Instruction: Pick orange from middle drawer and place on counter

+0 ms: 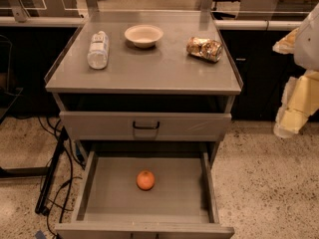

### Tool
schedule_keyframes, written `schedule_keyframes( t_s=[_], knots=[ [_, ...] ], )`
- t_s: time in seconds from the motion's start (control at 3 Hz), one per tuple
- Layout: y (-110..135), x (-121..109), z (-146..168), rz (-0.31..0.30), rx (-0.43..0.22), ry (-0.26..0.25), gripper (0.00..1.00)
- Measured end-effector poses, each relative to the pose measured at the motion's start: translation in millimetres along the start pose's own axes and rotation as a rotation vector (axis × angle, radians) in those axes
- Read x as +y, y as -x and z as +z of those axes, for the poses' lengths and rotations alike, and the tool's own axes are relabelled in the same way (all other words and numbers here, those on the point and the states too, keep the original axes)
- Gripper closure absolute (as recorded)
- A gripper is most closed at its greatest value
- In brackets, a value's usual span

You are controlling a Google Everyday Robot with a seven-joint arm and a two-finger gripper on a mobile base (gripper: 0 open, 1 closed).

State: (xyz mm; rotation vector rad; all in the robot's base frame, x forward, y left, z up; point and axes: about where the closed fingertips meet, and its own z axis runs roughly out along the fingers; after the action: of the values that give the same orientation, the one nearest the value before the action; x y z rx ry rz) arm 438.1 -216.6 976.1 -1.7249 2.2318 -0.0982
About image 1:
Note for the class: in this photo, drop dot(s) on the closed grey top drawer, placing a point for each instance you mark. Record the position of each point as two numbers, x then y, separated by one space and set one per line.
119 126

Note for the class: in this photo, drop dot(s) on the grey drawer cabinet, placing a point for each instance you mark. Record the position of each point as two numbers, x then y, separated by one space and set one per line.
164 78

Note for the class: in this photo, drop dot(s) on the orange fruit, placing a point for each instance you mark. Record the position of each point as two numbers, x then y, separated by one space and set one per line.
145 180

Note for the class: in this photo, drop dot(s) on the clear plastic water bottle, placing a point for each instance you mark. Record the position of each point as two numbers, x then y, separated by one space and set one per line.
98 54

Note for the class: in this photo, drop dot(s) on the open grey middle drawer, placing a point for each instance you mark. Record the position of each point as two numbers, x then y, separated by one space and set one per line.
181 205

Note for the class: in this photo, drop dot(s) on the black drawer handle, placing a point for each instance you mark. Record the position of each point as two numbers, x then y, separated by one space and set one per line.
146 127

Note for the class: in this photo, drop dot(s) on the black metal stand leg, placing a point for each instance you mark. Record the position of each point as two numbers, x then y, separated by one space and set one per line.
44 193

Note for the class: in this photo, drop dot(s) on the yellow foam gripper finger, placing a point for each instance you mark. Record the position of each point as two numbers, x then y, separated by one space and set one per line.
300 101
286 45

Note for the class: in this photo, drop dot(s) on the crumpled gold snack bag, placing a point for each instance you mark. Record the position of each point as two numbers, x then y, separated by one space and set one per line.
204 48

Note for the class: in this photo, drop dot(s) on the white paper bowl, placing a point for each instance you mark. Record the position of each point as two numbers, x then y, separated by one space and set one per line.
144 36

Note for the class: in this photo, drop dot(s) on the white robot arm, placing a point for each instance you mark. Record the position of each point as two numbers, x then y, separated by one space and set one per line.
306 53

